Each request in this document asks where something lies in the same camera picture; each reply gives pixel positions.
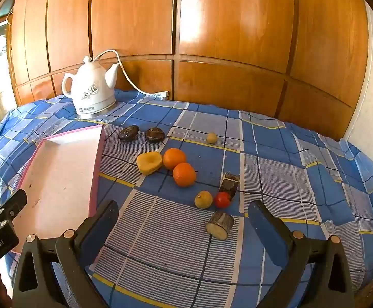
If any round wood log piece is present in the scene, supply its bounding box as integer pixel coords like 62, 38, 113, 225
206, 211, 234, 241

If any white power cable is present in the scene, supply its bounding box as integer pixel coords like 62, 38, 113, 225
92, 50, 170, 101

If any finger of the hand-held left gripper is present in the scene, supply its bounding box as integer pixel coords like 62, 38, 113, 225
0, 189, 27, 223

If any wooden wardrobe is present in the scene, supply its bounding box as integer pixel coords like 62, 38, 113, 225
8, 0, 369, 142

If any tan round fruit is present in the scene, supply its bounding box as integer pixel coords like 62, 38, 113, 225
194, 190, 213, 209

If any pink-rimmed white tray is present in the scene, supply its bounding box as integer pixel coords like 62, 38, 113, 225
8, 124, 106, 254

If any dark brown passion fruit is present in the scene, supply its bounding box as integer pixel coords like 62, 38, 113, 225
145, 127, 165, 143
118, 125, 140, 142

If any dark bark wood block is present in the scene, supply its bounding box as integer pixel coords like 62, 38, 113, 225
219, 172, 240, 199

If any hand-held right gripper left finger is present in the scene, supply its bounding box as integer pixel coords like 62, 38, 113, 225
12, 200, 119, 308

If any orange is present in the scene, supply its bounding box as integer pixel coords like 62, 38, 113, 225
163, 148, 187, 171
173, 162, 197, 188

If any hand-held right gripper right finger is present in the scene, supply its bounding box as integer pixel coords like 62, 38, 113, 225
248, 200, 355, 308

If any red tomato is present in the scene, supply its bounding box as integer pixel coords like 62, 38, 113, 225
214, 192, 232, 209

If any yellow half fruit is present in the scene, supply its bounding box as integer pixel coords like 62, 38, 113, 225
136, 151, 163, 176

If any blue plaid blanket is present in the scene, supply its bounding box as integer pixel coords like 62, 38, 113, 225
0, 88, 373, 308

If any white ceramic electric kettle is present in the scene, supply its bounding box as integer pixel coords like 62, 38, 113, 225
61, 55, 120, 119

